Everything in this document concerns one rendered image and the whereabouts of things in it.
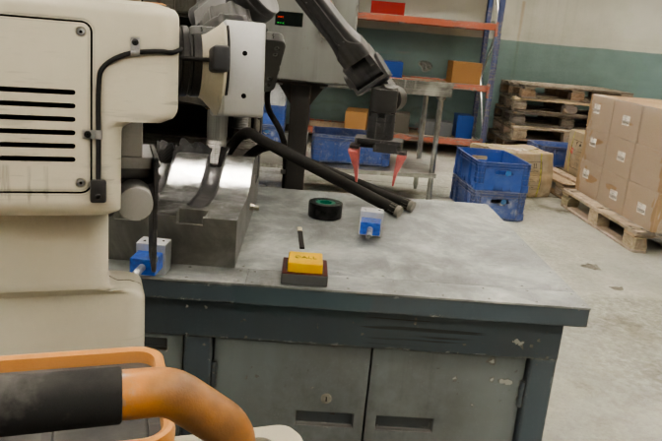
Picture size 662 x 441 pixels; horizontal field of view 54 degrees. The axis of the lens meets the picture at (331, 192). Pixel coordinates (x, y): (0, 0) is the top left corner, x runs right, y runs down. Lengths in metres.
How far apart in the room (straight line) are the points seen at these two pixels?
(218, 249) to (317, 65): 0.93
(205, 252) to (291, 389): 0.31
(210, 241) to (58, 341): 0.42
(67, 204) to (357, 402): 0.75
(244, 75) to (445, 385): 0.75
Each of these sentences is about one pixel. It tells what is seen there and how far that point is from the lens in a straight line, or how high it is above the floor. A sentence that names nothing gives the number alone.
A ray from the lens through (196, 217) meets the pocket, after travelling 1.22.
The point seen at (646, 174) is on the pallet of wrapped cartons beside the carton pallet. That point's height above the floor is 0.49.
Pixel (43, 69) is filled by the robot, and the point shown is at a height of 1.16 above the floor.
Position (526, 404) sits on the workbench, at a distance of 1.35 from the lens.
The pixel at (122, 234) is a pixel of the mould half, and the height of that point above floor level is 0.85.
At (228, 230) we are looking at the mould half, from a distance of 1.17.
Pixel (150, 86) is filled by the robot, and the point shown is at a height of 1.15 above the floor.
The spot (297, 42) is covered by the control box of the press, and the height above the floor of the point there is 1.18.
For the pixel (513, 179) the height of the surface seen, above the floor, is 0.31.
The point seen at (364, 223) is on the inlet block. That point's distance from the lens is 1.39.
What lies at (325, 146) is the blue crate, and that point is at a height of 0.38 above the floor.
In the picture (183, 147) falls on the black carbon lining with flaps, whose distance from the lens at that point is 1.52.
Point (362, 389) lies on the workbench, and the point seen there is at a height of 0.58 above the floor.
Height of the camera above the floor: 1.22
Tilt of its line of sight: 14 degrees down
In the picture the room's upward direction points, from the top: 5 degrees clockwise
